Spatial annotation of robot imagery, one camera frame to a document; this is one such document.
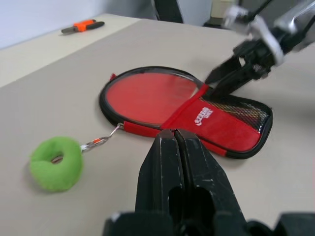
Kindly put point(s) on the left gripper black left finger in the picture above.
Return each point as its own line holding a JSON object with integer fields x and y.
{"x": 157, "y": 172}

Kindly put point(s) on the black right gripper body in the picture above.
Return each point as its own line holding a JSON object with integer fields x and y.
{"x": 257, "y": 59}

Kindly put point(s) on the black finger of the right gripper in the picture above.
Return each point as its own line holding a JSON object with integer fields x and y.
{"x": 222, "y": 70}
{"x": 233, "y": 82}

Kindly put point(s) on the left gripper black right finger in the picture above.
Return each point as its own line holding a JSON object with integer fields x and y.
{"x": 206, "y": 177}

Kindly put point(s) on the red black paddle case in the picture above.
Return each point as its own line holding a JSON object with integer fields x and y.
{"x": 221, "y": 127}

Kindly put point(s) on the red table tennis paddle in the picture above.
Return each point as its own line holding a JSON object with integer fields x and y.
{"x": 147, "y": 98}

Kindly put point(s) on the silver clip with orange band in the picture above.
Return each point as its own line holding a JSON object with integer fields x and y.
{"x": 97, "y": 141}

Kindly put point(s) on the black chair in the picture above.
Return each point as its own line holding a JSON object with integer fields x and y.
{"x": 168, "y": 9}

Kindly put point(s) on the orange black pliers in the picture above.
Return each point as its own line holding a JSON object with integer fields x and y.
{"x": 82, "y": 25}

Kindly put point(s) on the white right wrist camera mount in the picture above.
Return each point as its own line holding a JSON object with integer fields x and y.
{"x": 267, "y": 37}

